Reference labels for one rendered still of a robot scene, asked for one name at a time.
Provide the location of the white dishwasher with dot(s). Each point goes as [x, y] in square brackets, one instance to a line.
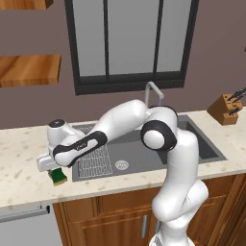
[25, 233]

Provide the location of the dark grey sink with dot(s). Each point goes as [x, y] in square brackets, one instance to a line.
[134, 160]

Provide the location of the grey tap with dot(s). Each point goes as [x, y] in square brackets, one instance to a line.
[148, 93]

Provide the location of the wooden wall shelf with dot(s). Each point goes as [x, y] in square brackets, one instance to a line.
[25, 4]
[29, 70]

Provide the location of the green and yellow sponge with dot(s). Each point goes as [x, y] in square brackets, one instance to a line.
[59, 177]

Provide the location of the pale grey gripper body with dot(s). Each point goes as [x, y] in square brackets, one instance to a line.
[44, 162]

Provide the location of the wooden knife block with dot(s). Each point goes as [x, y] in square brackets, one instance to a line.
[222, 110]

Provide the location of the black framed window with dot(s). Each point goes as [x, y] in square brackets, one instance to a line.
[128, 81]

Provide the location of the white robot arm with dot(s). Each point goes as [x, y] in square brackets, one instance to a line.
[179, 166]

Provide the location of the wooden cupboard door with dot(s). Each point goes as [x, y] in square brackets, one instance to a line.
[208, 221]
[109, 229]

